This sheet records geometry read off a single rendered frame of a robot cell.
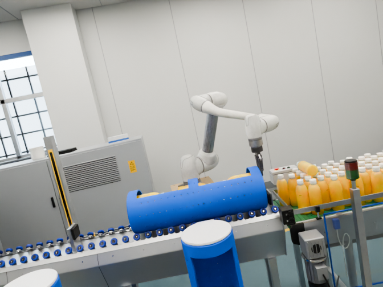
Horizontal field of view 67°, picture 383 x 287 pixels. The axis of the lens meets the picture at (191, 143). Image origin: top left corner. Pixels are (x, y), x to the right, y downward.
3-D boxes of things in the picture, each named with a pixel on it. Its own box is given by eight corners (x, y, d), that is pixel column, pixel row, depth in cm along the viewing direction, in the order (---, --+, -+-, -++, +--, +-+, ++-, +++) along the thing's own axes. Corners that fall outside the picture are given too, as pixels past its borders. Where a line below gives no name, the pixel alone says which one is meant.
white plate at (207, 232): (171, 233, 163) (172, 236, 163) (198, 250, 139) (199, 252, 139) (211, 215, 177) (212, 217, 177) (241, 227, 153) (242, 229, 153)
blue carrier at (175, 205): (141, 219, 213) (130, 184, 205) (258, 195, 211) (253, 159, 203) (135, 243, 186) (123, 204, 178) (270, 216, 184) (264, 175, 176)
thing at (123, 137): (109, 143, 359) (107, 137, 358) (128, 138, 365) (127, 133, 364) (108, 144, 347) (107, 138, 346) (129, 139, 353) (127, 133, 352)
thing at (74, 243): (78, 244, 204) (72, 223, 202) (84, 243, 204) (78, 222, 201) (72, 251, 194) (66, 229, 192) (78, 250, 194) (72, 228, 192)
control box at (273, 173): (271, 181, 228) (268, 169, 227) (296, 176, 228) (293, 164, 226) (274, 185, 218) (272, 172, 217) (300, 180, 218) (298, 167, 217)
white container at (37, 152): (35, 159, 355) (31, 147, 353) (48, 156, 357) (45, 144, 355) (29, 161, 339) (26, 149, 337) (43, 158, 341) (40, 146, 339)
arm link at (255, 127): (255, 139, 184) (269, 134, 191) (251, 114, 182) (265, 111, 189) (243, 139, 193) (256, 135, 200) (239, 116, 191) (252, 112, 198)
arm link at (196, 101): (200, 99, 217) (214, 97, 225) (186, 93, 230) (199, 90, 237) (200, 116, 223) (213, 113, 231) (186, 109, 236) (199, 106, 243)
